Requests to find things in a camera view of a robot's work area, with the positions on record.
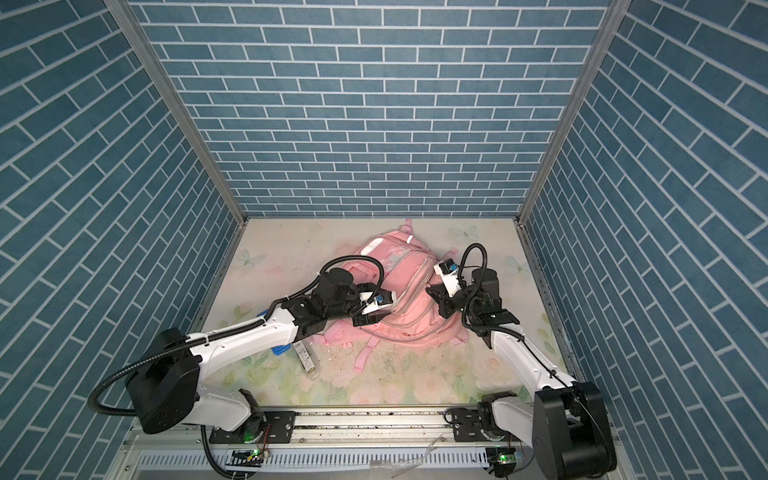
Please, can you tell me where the pink school backpack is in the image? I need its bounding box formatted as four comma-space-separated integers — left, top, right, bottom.
309, 219, 468, 373

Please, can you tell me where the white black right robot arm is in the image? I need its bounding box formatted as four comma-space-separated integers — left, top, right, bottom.
427, 265, 617, 479

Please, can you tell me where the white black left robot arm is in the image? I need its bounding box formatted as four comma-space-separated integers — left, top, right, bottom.
125, 268, 399, 438

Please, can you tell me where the blue pencil case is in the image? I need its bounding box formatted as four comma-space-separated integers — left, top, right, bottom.
260, 307, 297, 355

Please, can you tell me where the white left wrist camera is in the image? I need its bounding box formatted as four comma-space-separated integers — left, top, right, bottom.
360, 290, 397, 314

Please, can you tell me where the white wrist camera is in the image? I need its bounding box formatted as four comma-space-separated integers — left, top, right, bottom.
434, 258, 462, 298
360, 290, 397, 314

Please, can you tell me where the black corrugated right cable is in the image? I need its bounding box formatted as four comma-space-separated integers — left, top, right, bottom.
458, 242, 529, 343

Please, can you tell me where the black corrugated cable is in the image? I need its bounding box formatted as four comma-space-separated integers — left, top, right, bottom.
458, 242, 529, 343
87, 254, 386, 480

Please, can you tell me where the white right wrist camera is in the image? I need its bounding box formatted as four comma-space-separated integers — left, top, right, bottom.
434, 258, 462, 298

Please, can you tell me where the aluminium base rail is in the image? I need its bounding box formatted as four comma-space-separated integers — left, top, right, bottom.
104, 405, 637, 480

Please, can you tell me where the black corrugated left cable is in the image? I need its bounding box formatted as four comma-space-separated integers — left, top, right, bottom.
87, 254, 386, 480

